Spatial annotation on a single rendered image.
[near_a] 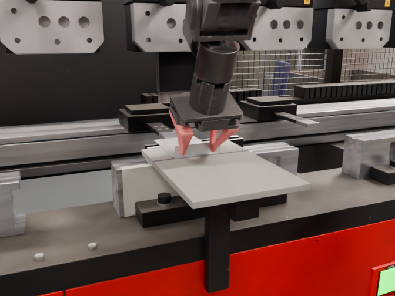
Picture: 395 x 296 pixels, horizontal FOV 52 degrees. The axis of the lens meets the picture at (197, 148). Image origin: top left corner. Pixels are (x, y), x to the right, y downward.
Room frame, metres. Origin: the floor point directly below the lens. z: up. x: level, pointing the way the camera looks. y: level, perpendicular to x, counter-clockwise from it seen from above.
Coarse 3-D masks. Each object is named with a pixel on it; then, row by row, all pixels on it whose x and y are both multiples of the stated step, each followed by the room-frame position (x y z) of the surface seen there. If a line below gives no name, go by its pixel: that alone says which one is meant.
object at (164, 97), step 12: (156, 60) 0.75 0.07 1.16; (168, 60) 0.74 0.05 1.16; (180, 60) 0.75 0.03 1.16; (192, 60) 0.76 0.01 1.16; (156, 72) 0.75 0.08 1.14; (168, 72) 0.74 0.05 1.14; (180, 72) 0.75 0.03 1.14; (192, 72) 0.76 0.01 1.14; (156, 84) 0.75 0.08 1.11; (168, 84) 0.74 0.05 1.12; (180, 84) 0.75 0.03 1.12; (168, 96) 0.75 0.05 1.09
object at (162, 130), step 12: (132, 108) 0.95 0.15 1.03; (144, 108) 0.95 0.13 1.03; (156, 108) 0.95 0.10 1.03; (168, 108) 0.95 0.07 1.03; (120, 120) 0.98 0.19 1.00; (132, 120) 0.91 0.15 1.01; (144, 120) 0.92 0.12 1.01; (156, 120) 0.93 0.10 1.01; (168, 120) 0.94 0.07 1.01; (156, 132) 0.84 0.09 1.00; (168, 132) 0.83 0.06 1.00
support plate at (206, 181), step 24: (168, 168) 0.60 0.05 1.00; (192, 168) 0.60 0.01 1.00; (216, 168) 0.60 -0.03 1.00; (240, 168) 0.60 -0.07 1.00; (264, 168) 0.60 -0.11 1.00; (192, 192) 0.50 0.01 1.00; (216, 192) 0.50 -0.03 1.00; (240, 192) 0.50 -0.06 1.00; (264, 192) 0.51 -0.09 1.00; (288, 192) 0.52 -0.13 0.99
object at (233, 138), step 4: (232, 136) 0.81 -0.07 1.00; (236, 136) 0.81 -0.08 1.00; (204, 140) 0.78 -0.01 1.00; (208, 140) 0.79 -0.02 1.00; (232, 140) 0.78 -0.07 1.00; (236, 140) 0.79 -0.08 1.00; (240, 140) 0.79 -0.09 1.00; (144, 144) 0.74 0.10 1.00; (148, 144) 0.74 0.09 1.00; (152, 144) 0.74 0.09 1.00; (156, 144) 0.75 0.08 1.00; (240, 144) 0.79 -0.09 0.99; (144, 148) 0.75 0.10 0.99
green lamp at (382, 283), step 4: (392, 268) 0.58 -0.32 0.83; (384, 272) 0.58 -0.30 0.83; (388, 272) 0.58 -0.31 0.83; (392, 272) 0.58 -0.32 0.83; (380, 276) 0.57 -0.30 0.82; (384, 276) 0.58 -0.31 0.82; (388, 276) 0.58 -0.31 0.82; (392, 276) 0.58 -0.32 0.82; (380, 280) 0.57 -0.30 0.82; (384, 280) 0.58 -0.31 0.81; (388, 280) 0.58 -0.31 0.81; (392, 280) 0.58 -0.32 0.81; (380, 284) 0.57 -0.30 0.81; (384, 284) 0.58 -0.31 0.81; (388, 284) 0.58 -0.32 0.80; (392, 284) 0.58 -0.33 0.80; (380, 288) 0.57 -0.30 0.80; (384, 288) 0.58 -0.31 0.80; (388, 288) 0.58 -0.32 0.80; (392, 288) 0.58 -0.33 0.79; (380, 292) 0.57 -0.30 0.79; (384, 292) 0.58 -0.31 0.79
